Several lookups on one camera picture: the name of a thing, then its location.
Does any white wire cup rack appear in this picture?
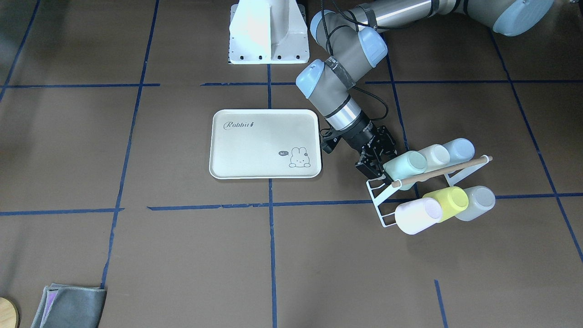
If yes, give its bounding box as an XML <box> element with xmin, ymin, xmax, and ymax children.
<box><xmin>366</xmin><ymin>163</ymin><xmax>489</xmax><ymax>228</ymax></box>

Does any cream rabbit tray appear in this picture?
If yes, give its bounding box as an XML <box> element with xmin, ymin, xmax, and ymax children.
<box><xmin>209</xmin><ymin>108</ymin><xmax>322</xmax><ymax>180</ymax></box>

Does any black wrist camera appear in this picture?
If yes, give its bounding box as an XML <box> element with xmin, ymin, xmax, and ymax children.
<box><xmin>319</xmin><ymin>127</ymin><xmax>341</xmax><ymax>154</ymax></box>

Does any yellow cup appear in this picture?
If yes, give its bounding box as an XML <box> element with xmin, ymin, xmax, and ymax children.
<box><xmin>423</xmin><ymin>186</ymin><xmax>469</xmax><ymax>223</ymax></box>

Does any folded grey cloth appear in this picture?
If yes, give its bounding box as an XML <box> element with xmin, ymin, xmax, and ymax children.
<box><xmin>31</xmin><ymin>283</ymin><xmax>107</xmax><ymax>328</ymax></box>

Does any green cup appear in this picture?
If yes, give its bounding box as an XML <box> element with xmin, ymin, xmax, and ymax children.
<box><xmin>383</xmin><ymin>151</ymin><xmax>428</xmax><ymax>181</ymax></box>

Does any white pillar with base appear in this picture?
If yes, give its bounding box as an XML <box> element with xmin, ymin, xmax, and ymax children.
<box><xmin>228</xmin><ymin>0</ymin><xmax>310</xmax><ymax>65</ymax></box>

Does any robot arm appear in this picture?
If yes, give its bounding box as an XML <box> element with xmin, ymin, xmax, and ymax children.
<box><xmin>296</xmin><ymin>0</ymin><xmax>552</xmax><ymax>181</ymax></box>

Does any wooden mug tree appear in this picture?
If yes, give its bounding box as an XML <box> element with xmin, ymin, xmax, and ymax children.
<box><xmin>0</xmin><ymin>297</ymin><xmax>20</xmax><ymax>328</ymax></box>

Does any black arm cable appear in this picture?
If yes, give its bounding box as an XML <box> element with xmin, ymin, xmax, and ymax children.
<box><xmin>319</xmin><ymin>0</ymin><xmax>389</xmax><ymax>123</ymax></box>

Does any pink cup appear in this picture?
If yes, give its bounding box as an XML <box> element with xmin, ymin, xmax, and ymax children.
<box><xmin>395</xmin><ymin>197</ymin><xmax>443</xmax><ymax>235</ymax></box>

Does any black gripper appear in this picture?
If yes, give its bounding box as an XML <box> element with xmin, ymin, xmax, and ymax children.
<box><xmin>342</xmin><ymin>115</ymin><xmax>398</xmax><ymax>180</ymax></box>

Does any grey cup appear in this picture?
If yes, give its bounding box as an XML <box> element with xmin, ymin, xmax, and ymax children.
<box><xmin>455</xmin><ymin>185</ymin><xmax>496</xmax><ymax>221</ymax></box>

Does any blue cup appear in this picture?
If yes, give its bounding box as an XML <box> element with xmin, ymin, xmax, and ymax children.
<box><xmin>443</xmin><ymin>138</ymin><xmax>475</xmax><ymax>165</ymax></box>

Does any white cup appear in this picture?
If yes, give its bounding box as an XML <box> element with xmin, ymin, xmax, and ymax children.
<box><xmin>418</xmin><ymin>144</ymin><xmax>450</xmax><ymax>173</ymax></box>

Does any wooden rack handle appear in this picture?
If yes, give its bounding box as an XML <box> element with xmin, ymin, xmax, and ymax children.
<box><xmin>391</xmin><ymin>155</ymin><xmax>493</xmax><ymax>188</ymax></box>

